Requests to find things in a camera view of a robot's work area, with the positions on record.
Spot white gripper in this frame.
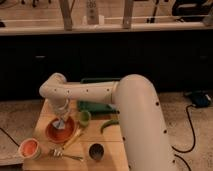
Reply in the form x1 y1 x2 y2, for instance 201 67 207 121
49 99 70 121

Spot grey white towel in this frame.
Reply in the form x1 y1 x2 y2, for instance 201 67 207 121
53 118 65 129

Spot red bowl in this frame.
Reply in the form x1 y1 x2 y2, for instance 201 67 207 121
45 117 76 144

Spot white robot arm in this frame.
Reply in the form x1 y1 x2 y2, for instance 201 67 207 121
39 73 178 171

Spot small green cup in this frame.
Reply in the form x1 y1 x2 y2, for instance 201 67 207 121
78 110 91 127

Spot green tray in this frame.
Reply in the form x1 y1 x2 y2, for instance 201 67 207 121
77 78 121 115

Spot wooden board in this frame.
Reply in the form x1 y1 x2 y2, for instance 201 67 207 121
22 82 177 171

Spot orange cup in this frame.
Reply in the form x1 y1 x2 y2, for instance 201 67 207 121
18 138 41 160

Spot green chili pepper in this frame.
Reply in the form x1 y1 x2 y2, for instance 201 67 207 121
100 120 119 134

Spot dark metal can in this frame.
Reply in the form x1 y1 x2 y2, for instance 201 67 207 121
89 143 104 162

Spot black blue device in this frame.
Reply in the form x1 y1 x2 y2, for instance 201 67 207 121
185 91 211 108

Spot yellow handled brush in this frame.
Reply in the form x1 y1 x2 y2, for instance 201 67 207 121
62 129 83 150

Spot black cable left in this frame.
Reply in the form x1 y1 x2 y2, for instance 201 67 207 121
0 127 20 148

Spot black cable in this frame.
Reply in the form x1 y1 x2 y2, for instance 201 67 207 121
171 104 197 154
0 127 20 148

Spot wooden post left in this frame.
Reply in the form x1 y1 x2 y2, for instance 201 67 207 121
59 0 72 30

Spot wooden post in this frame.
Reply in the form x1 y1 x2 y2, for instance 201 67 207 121
59 0 72 30
122 0 134 29

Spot wooden post right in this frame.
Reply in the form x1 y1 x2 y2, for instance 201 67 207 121
122 0 134 29

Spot black cable right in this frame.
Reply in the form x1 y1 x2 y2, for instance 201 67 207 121
171 104 197 154

